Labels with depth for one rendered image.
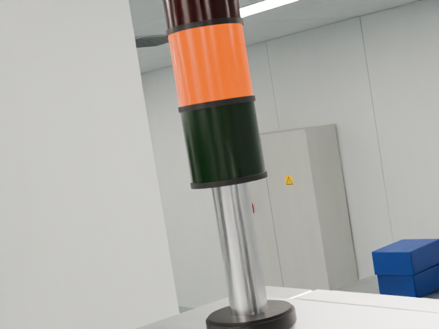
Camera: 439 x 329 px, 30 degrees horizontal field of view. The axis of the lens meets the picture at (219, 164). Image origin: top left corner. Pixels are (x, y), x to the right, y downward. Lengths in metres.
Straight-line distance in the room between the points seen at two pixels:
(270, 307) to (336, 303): 0.06
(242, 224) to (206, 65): 0.10
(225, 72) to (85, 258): 1.61
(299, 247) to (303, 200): 0.46
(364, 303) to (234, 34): 0.20
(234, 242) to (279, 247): 7.32
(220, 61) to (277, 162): 7.14
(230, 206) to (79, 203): 1.57
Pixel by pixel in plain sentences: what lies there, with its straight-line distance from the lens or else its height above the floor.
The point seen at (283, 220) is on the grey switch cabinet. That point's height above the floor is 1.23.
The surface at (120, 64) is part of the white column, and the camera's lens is 2.19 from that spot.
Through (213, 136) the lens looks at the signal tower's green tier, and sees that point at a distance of 0.51.
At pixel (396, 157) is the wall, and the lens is 7.25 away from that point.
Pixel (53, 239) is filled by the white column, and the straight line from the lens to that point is 2.05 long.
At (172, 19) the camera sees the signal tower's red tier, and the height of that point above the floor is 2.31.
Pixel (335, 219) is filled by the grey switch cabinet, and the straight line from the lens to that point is 7.56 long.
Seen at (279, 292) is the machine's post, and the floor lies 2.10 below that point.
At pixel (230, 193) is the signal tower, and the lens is 0.52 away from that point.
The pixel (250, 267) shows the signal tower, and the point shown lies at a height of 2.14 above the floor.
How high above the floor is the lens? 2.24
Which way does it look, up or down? 3 degrees down
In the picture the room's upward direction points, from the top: 9 degrees counter-clockwise
